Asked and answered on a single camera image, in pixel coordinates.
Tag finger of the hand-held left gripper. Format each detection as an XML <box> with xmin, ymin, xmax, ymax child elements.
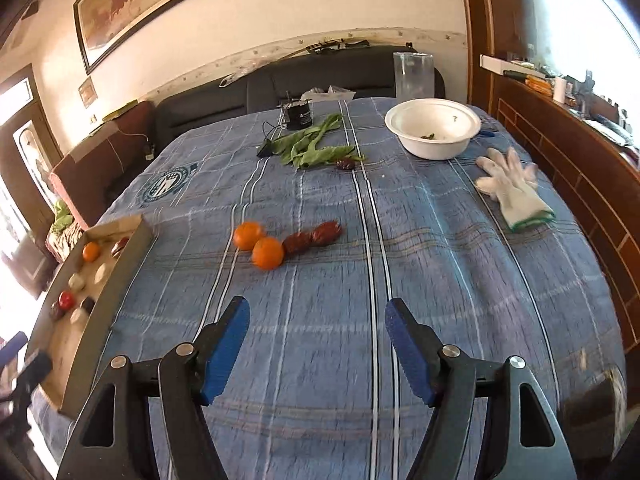
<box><xmin>0</xmin><ymin>331</ymin><xmax>28</xmax><ymax>366</ymax></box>
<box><xmin>12</xmin><ymin>351</ymin><xmax>53</xmax><ymax>396</ymax></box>

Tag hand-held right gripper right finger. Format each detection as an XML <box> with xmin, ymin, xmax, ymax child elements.
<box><xmin>385</xmin><ymin>297</ymin><xmax>578</xmax><ymax>480</ymax></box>

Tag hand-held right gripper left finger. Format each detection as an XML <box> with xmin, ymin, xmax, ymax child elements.
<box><xmin>56</xmin><ymin>296</ymin><xmax>251</xmax><ymax>480</ymax></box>

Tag cardboard box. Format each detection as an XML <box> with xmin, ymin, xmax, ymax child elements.
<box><xmin>25</xmin><ymin>214</ymin><xmax>153</xmax><ymax>420</ymax></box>

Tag blue plaid blanket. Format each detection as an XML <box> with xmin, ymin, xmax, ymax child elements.
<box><xmin>30</xmin><ymin>96</ymin><xmax>628</xmax><ymax>480</ymax></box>

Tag green plastic bag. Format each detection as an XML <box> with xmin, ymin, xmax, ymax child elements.
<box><xmin>50</xmin><ymin>200</ymin><xmax>76</xmax><ymax>233</ymax></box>

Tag white knit glove green cuff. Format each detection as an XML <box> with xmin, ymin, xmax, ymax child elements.
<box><xmin>475</xmin><ymin>147</ymin><xmax>557</xmax><ymax>233</ymax></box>

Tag white bowl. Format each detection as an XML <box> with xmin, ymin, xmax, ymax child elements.
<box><xmin>384</xmin><ymin>98</ymin><xmax>482</xmax><ymax>161</ymax></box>

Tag wooden door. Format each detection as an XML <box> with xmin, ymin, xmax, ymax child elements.
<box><xmin>0</xmin><ymin>65</ymin><xmax>61</xmax><ymax>301</ymax></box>

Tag green vegetable leaves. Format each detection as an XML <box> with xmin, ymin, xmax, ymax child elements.
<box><xmin>272</xmin><ymin>113</ymin><xmax>368</xmax><ymax>171</ymax></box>

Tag wooden cabinet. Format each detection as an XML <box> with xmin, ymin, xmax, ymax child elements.
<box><xmin>457</xmin><ymin>0</ymin><xmax>640</xmax><ymax>356</ymax></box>

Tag black electronic device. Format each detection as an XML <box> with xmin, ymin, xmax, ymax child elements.
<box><xmin>282</xmin><ymin>100</ymin><xmax>312</xmax><ymax>128</ymax></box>

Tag black sofa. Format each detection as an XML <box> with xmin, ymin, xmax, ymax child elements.
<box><xmin>152</xmin><ymin>45</ymin><xmax>446</xmax><ymax>153</ymax></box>

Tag clear plastic bag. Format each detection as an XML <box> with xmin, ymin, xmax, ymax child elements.
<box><xmin>300</xmin><ymin>86</ymin><xmax>357</xmax><ymax>102</ymax></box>

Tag clear plastic cup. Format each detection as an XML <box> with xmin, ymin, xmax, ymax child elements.
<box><xmin>392</xmin><ymin>51</ymin><xmax>435</xmax><ymax>101</ymax></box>

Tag white flat box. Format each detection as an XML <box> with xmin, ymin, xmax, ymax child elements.
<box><xmin>480</xmin><ymin>54</ymin><xmax>521</xmax><ymax>73</ymax></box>

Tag dark long object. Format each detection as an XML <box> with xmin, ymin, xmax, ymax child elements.
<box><xmin>305</xmin><ymin>39</ymin><xmax>371</xmax><ymax>55</ymax></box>

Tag black cable with plug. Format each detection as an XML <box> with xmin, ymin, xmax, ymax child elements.
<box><xmin>256</xmin><ymin>120</ymin><xmax>286</xmax><ymax>157</ymax></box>

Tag framed wall painting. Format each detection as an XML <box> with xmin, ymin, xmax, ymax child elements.
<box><xmin>73</xmin><ymin>0</ymin><xmax>262</xmax><ymax>75</ymax></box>

